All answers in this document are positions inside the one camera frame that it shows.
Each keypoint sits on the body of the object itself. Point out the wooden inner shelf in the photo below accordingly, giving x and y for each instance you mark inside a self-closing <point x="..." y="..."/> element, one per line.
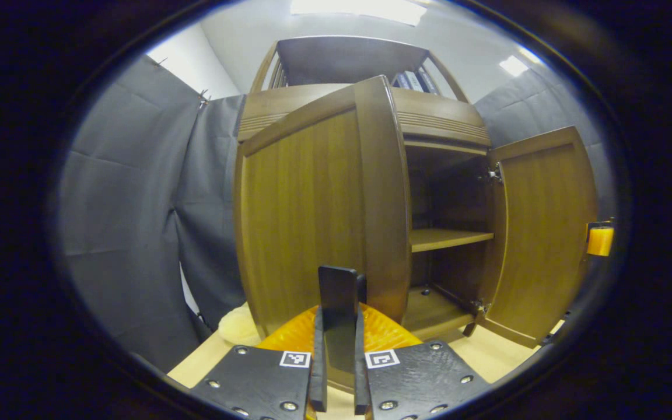
<point x="447" y="238"/>

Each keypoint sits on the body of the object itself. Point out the small ceiling light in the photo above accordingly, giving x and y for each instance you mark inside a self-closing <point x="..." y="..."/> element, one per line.
<point x="514" y="66"/>

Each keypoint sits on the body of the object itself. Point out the metal door hinge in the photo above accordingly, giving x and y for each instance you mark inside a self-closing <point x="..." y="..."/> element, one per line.
<point x="493" y="174"/>
<point x="480" y="306"/>

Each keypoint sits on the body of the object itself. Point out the wooden double-door shoe cabinet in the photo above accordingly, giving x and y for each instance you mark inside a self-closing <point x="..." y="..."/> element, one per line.
<point x="447" y="133"/>

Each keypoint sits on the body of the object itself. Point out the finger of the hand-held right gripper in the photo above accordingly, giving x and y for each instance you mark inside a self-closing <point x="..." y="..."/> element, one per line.
<point x="600" y="240"/>

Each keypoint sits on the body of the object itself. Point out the wooden cabinet door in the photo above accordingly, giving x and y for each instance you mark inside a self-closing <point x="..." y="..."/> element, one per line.
<point x="546" y="233"/>
<point x="301" y="210"/>

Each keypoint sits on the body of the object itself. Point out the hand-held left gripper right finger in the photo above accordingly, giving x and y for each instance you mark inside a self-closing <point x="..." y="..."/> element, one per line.
<point x="360" y="373"/>

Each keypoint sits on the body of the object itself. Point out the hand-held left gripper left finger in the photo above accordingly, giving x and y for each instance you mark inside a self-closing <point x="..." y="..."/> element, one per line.
<point x="318" y="373"/>

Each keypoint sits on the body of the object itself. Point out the dark blue book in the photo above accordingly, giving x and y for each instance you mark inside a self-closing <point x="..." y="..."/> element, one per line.
<point x="403" y="80"/>

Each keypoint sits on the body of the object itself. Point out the pale yellow soft item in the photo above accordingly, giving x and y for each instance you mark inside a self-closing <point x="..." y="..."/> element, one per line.
<point x="240" y="326"/>

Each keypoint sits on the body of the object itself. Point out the dark grey book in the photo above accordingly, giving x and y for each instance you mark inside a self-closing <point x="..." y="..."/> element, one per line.
<point x="427" y="81"/>

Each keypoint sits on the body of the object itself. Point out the black backdrop cloth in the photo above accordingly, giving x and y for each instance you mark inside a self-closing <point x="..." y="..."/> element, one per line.
<point x="126" y="221"/>

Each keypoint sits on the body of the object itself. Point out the large ceiling light panel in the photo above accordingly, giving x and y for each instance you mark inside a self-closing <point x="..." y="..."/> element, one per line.
<point x="359" y="9"/>

